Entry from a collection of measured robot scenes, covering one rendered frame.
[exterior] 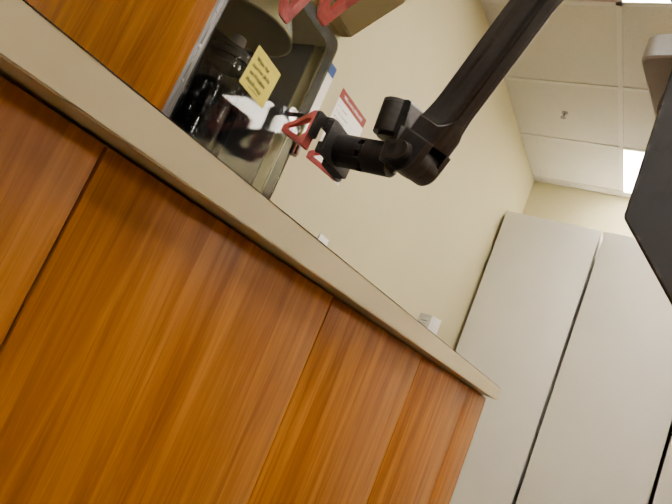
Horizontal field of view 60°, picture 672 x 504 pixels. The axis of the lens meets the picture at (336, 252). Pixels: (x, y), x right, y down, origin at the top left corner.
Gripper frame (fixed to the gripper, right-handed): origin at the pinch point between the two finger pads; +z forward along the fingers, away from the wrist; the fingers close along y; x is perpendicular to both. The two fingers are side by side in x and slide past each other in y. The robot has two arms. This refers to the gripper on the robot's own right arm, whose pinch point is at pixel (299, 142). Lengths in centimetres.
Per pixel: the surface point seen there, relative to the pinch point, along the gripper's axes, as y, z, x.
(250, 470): 6, -22, 52
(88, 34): 34.6, 14.8, 5.4
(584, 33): -159, 4, -151
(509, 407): -284, 4, 14
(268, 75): 9.6, 4.5, -6.8
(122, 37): 34.6, 7.1, 5.3
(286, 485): -5, -22, 53
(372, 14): -2.9, -0.7, -30.5
